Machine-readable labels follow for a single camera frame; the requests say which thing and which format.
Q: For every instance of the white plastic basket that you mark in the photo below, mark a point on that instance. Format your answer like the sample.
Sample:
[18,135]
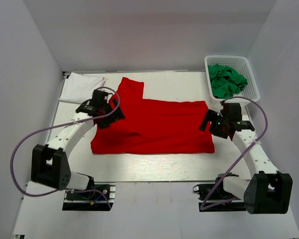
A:
[242,66]

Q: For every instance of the folded white t shirt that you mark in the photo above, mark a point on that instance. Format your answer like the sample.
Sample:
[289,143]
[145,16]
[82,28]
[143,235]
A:
[78,88]

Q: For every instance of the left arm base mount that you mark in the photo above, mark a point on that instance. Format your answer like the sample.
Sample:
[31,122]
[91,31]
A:
[100,199]

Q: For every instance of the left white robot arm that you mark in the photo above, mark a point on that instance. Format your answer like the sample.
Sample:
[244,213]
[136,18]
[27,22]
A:
[50,166]

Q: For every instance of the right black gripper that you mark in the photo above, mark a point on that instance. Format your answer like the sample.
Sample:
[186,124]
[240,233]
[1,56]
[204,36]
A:
[210,116]

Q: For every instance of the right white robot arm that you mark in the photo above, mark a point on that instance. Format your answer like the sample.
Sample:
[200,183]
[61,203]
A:
[252,178]

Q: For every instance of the red t shirt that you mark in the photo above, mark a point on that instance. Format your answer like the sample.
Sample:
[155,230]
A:
[153,126]

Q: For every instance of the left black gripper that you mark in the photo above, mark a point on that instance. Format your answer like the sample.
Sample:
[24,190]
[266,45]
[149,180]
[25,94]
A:
[116,115]

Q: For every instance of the green t shirt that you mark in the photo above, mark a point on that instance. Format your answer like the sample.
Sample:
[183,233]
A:
[225,81]

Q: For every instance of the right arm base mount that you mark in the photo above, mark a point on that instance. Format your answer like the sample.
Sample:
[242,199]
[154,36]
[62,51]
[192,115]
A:
[218,195]

